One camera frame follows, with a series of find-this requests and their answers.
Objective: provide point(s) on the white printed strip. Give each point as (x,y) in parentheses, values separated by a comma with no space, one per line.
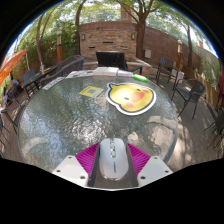
(54,83)

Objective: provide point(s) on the wooden lamp post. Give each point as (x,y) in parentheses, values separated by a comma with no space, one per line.
(59,48)
(179,55)

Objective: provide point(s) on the dark round patio table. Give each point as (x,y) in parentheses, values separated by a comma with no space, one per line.
(36,77)

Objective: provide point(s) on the dark metal-frame chair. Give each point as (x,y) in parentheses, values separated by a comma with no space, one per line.
(166,63)

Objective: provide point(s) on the white computer mouse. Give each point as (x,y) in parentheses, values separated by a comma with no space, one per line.
(113,160)

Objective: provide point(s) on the black mesh patio chair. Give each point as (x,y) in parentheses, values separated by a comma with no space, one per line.
(196,88)

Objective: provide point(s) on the blue patio chair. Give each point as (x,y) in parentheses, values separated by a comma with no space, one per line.
(28,75)

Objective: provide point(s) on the colourful printed brochure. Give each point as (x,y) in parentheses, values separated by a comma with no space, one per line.
(80,74)

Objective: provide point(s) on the orange patio umbrella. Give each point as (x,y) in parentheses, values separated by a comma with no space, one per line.
(11,63)

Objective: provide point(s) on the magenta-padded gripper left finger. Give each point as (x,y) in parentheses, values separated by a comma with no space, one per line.
(68,168)

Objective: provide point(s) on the dark wicker chair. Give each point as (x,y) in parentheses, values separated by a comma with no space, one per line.
(70,57)
(66,68)

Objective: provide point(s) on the black wall lamp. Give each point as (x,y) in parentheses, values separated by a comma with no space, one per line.
(83,36)
(133,36)

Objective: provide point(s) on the small green block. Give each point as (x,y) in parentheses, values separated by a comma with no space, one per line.
(140,78)

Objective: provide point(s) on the yellow square card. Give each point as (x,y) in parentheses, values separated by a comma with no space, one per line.
(90,91)

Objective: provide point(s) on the grey mesh patio chair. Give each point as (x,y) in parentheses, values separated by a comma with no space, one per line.
(11,115)

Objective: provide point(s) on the tree with forked trunk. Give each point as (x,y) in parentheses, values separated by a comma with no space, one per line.
(140,40)

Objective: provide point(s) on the large white book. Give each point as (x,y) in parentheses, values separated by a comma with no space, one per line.
(105,71)

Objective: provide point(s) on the small white book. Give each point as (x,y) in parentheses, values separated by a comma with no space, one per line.
(125,73)

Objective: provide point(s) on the yellow duck-shaped mouse pad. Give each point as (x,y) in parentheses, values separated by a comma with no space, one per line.
(131,98)

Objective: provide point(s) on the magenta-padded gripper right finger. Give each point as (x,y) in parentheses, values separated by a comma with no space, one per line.
(155,168)

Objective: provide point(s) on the black slatted armchair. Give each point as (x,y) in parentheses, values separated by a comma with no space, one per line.
(110,60)

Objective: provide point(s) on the grey wall box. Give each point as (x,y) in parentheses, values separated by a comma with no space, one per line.
(147,54)

